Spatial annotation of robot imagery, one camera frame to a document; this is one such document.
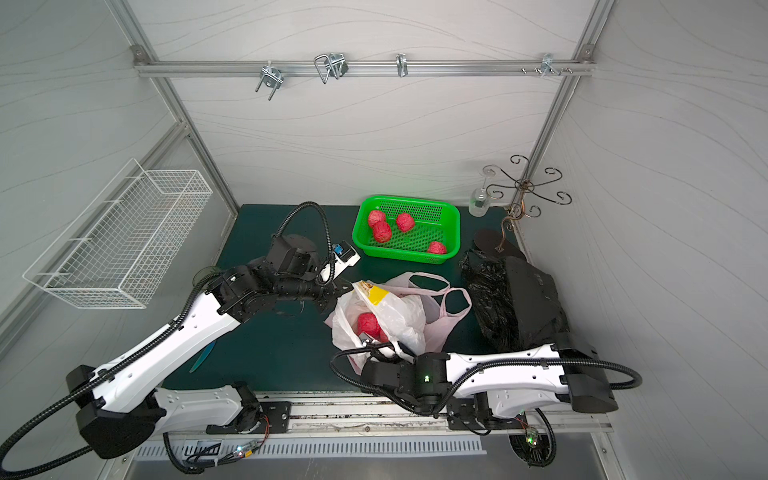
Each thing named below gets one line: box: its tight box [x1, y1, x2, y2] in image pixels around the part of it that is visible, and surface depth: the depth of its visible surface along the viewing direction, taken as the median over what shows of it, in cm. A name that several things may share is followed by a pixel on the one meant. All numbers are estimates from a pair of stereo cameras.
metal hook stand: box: [482, 154, 573, 254], surface depth 86 cm
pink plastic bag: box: [370, 272, 472, 354], surface depth 88 cm
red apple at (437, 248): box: [428, 241, 447, 255], surface depth 103 cm
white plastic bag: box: [325, 280, 427, 374], surface depth 68 cm
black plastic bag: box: [459, 250, 571, 352], surface depth 89 cm
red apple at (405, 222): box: [396, 212, 415, 233], surface depth 112 cm
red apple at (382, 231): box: [373, 221, 392, 243], surface depth 109 cm
